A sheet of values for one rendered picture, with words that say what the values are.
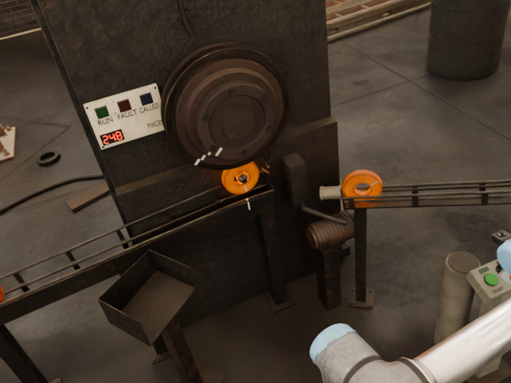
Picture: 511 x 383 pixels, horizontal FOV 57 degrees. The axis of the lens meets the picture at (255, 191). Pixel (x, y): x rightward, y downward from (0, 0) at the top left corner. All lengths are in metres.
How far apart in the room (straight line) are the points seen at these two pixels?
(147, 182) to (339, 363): 1.12
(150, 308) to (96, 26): 0.98
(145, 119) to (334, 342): 1.08
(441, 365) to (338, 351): 0.21
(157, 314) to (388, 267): 1.31
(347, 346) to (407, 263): 1.59
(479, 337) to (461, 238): 1.69
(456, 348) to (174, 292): 1.05
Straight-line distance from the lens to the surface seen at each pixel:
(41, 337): 2.77
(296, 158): 1.98
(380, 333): 2.34
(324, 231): 2.03
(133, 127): 1.80
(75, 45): 1.70
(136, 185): 1.91
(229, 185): 1.89
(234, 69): 1.63
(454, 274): 1.93
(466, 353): 1.11
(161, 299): 1.81
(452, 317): 2.11
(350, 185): 1.93
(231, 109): 1.62
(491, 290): 1.79
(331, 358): 1.08
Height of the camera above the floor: 1.92
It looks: 38 degrees down
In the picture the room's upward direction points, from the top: 10 degrees counter-clockwise
